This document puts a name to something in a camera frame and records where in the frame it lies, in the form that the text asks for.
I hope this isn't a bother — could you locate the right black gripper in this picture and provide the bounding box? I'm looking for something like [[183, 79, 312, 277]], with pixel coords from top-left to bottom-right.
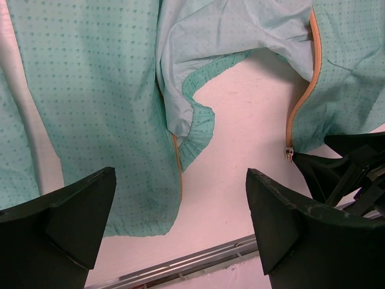
[[293, 132, 384, 216]]

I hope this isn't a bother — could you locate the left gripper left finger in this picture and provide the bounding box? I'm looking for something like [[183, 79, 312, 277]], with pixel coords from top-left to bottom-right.
[[1, 167, 116, 288]]

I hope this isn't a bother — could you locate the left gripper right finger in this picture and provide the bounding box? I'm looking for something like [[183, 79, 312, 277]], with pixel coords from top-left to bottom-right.
[[245, 169, 384, 288]]

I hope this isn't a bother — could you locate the aluminium table frame rail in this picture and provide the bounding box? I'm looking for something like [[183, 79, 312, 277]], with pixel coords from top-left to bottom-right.
[[84, 201, 385, 289]]

